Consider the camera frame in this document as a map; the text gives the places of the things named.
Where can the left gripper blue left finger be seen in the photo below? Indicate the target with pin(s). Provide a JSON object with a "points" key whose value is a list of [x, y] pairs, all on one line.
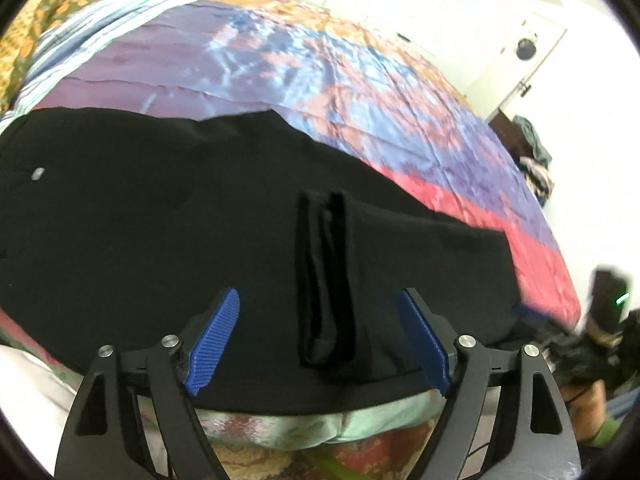
{"points": [[205, 338]]}

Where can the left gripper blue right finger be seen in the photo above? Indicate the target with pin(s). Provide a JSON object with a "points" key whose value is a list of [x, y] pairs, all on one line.
{"points": [[431, 338]]}

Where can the black pants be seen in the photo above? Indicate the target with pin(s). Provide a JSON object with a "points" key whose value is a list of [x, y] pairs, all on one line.
{"points": [[118, 228]]}

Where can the person's right hand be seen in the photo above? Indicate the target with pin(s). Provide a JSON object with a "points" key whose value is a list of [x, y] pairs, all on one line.
{"points": [[586, 406]]}

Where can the patterned floor rug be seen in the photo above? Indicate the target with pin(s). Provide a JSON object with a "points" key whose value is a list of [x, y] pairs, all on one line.
{"points": [[391, 455]]}

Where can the pile of clothes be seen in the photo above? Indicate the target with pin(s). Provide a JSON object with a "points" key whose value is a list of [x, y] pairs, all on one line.
{"points": [[534, 162]]}

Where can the dark wooden side cabinet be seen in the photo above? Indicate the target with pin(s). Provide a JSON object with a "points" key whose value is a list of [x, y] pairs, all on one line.
{"points": [[511, 136]]}

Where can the colourful patchwork bedspread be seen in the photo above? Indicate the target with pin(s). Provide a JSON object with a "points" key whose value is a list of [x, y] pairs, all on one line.
{"points": [[370, 107]]}

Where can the white room door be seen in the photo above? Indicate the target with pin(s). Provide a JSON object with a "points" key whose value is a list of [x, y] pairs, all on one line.
{"points": [[508, 74]]}

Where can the blue striped bed sheet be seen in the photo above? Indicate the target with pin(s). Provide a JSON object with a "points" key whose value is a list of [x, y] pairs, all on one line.
{"points": [[67, 46]]}

